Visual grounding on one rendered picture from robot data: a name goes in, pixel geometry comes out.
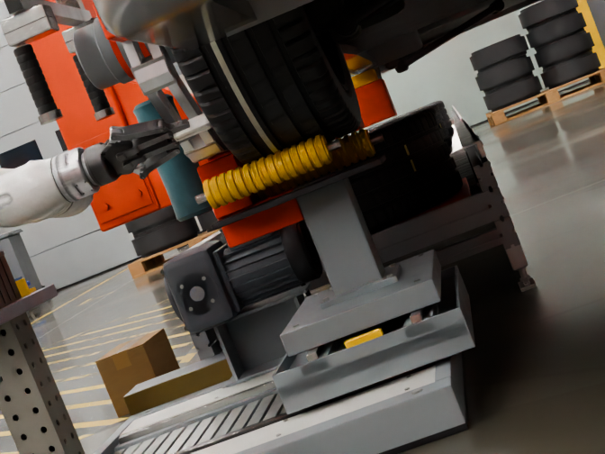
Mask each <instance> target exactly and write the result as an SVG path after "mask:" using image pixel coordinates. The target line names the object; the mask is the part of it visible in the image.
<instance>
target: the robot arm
mask: <svg viewBox="0 0 605 454"><path fill-rule="evenodd" d="M211 128H212V126H211V124H210V122H209V121H208V120H207V118H206V116H205V114H204V113H203V114H200V115H198V116H195V117H194V118H192V119H189V120H187V119H183V120H181V121H179V122H176V123H172V124H170V123H165V122H164V119H157V120H152V121H147V122H144V123H135V124H132V125H127V126H112V127H110V139H109V140H107V141H106V142H105V143H103V142H99V143H96V144H95V145H93V146H90V147H88V148H85V149H83V148H80V147H78V148H75V149H73V150H70V151H67V152H65V153H62V154H60V155H57V156H55V157H54V158H51V159H40V160H30V161H28V162H27V163H26V164H25V165H23V166H20V167H18V168H0V227H17V226H24V225H26V224H29V223H37V222H41V221H43V220H46V219H49V218H67V217H71V216H75V215H78V214H80V213H82V212H83V211H84V210H85V209H86V208H87V207H88V206H89V205H90V204H91V203H92V201H93V199H94V198H93V195H94V193H97V192H98V191H99V189H100V186H104V185H107V184H109V183H112V182H113V181H115V180H117V179H118V178H119V177H120V176H121V175H128V174H131V173H135V174H138V175H140V179H145V178H146V177H147V176H148V174H149V173H150V172H151V171H153V170H154V169H156V168H158V167H159V166H161V165H162V164H164V163H165V162H167V161H169V160H170V159H172V158H173V157H174V156H176V155H177V154H179V153H180V146H179V145H180V143H182V142H184V141H188V140H191V139H192V138H194V137H195V135H196V134H198V133H200V132H204V131H207V130H209V129H211Z"/></svg>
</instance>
